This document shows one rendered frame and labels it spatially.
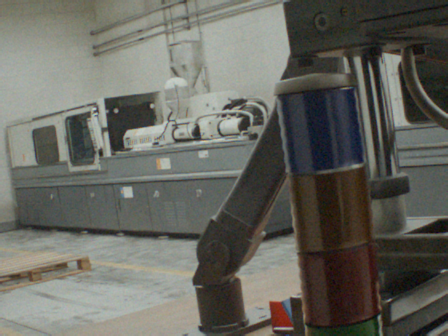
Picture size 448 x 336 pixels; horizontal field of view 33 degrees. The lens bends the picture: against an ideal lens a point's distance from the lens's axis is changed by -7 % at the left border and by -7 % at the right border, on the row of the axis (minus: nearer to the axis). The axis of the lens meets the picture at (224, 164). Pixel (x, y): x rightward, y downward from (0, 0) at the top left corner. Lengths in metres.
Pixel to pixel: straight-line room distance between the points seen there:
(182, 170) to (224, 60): 2.73
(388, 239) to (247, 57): 9.74
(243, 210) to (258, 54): 9.20
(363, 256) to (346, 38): 0.28
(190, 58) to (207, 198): 1.86
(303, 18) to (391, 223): 0.18
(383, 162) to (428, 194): 5.51
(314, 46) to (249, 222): 0.42
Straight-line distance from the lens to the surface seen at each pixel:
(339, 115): 0.34
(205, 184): 8.05
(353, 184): 0.34
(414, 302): 0.61
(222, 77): 10.73
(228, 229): 1.00
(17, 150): 11.95
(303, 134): 0.34
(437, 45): 0.95
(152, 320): 1.21
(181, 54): 9.14
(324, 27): 0.62
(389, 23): 0.56
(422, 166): 6.13
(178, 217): 8.51
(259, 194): 0.99
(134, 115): 9.85
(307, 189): 0.34
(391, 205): 0.64
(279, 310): 0.96
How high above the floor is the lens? 1.18
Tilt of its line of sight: 3 degrees down
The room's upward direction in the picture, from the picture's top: 8 degrees counter-clockwise
